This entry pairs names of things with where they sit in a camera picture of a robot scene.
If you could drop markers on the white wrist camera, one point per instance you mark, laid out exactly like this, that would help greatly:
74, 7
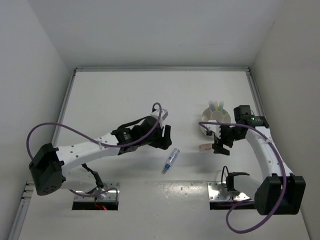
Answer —
160, 114
213, 130

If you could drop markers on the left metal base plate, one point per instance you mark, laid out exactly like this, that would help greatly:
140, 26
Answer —
108, 193

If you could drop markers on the pink eraser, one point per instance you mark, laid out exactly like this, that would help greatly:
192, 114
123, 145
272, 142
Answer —
205, 147

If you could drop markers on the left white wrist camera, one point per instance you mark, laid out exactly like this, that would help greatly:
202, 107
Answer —
160, 114

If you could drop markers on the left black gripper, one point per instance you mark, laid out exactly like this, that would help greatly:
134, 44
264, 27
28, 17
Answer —
162, 142

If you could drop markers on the white round divided container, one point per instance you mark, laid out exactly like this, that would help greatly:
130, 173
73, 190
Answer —
214, 117

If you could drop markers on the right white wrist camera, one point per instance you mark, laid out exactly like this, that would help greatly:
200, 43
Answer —
213, 130

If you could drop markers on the aluminium frame rail back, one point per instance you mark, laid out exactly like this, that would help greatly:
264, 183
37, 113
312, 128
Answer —
164, 69

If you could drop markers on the metal base plate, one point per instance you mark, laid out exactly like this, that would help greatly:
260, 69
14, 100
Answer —
217, 193
108, 193

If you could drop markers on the aluminium frame rail left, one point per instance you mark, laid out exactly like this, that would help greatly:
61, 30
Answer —
63, 107

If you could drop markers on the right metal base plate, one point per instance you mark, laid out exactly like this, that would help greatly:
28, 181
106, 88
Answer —
217, 193

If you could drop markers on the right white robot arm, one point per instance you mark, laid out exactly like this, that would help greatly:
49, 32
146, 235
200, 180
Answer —
279, 185

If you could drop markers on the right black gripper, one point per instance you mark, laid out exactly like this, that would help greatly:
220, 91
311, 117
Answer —
217, 145

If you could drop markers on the clear glue stick blue cap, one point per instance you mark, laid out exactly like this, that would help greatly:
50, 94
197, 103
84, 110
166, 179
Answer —
170, 160

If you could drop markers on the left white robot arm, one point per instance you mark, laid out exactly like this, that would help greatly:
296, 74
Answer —
65, 167

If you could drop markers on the blue highlighter pen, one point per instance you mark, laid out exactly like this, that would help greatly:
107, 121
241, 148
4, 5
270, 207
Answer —
211, 104

